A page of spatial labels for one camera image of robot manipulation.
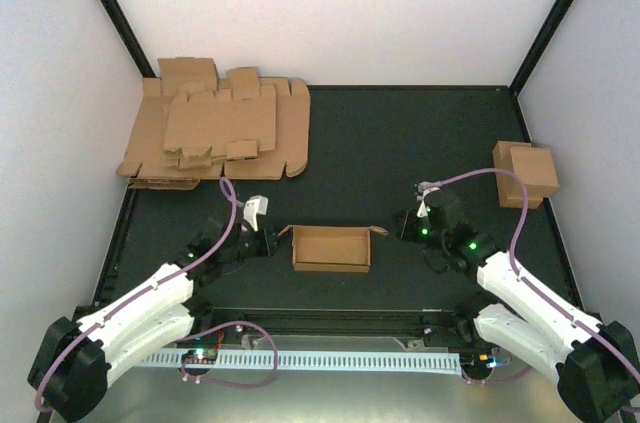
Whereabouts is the right black frame post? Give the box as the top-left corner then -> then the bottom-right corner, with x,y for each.
509,0 -> 575,97

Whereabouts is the left black frame post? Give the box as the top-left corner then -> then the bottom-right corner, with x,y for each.
99,0 -> 156,78

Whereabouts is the left controller circuit board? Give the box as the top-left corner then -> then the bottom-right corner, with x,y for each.
181,347 -> 218,365

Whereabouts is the cardboard box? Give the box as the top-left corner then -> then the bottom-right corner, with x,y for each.
510,147 -> 560,198
278,225 -> 389,274
492,141 -> 543,210

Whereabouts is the right controller circuit board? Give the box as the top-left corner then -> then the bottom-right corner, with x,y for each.
460,352 -> 509,371

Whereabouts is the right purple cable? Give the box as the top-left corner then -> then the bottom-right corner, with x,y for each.
417,168 -> 640,417

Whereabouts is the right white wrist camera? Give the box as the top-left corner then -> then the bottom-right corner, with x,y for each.
416,181 -> 440,218

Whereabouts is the light blue slotted cable duct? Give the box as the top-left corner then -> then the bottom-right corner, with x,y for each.
138,348 -> 462,376

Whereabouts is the controller circuit board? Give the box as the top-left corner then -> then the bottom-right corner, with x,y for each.
460,352 -> 509,371
181,347 -> 218,365

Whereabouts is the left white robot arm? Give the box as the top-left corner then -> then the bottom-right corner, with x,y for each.
27,214 -> 284,422

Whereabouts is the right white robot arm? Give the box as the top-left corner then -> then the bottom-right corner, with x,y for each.
393,189 -> 639,422

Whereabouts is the stack of flat cardboard blanks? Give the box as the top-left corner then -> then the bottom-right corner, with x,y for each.
116,57 -> 311,190

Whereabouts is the black frame post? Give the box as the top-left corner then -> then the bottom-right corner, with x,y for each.
99,0 -> 156,78
509,0 -> 575,97

